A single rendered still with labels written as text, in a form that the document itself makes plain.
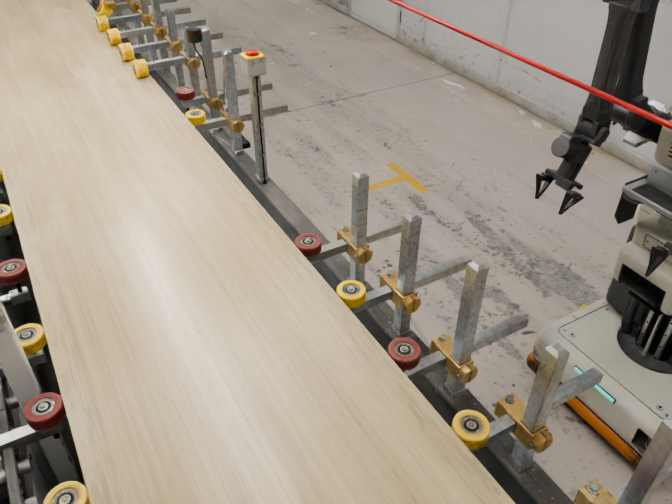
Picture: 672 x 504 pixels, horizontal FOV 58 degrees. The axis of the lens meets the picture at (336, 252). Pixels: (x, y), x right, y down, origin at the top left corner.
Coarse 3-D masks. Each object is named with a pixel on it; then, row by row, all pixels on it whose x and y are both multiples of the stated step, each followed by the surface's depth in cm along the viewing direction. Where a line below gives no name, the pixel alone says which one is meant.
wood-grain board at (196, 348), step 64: (0, 0) 376; (64, 0) 376; (0, 64) 292; (64, 64) 292; (128, 64) 293; (0, 128) 239; (64, 128) 239; (128, 128) 239; (192, 128) 239; (64, 192) 202; (128, 192) 202; (192, 192) 202; (64, 256) 175; (128, 256) 175; (192, 256) 175; (256, 256) 175; (64, 320) 154; (128, 320) 154; (192, 320) 154; (256, 320) 155; (320, 320) 155; (64, 384) 138; (128, 384) 138; (192, 384) 138; (256, 384) 138; (320, 384) 138; (384, 384) 138; (128, 448) 125; (192, 448) 125; (256, 448) 125; (320, 448) 125; (384, 448) 125; (448, 448) 125
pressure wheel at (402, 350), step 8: (392, 344) 147; (400, 344) 148; (408, 344) 148; (416, 344) 147; (392, 352) 145; (400, 352) 146; (408, 352) 146; (416, 352) 145; (400, 360) 143; (408, 360) 143; (416, 360) 144; (400, 368) 145; (408, 368) 145
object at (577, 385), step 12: (588, 372) 149; (600, 372) 149; (564, 384) 146; (576, 384) 146; (588, 384) 147; (564, 396) 143; (552, 408) 143; (504, 420) 138; (492, 432) 135; (504, 432) 137
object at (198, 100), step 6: (264, 84) 284; (270, 84) 286; (240, 90) 279; (246, 90) 281; (264, 90) 286; (198, 96) 273; (204, 96) 273; (222, 96) 277; (186, 102) 269; (192, 102) 271; (198, 102) 272; (204, 102) 274
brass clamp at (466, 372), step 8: (448, 336) 160; (432, 344) 160; (440, 344) 158; (448, 344) 158; (432, 352) 161; (448, 352) 156; (448, 360) 155; (472, 360) 154; (448, 368) 156; (456, 368) 153; (464, 368) 152; (472, 368) 152; (456, 376) 153; (464, 376) 151; (472, 376) 153
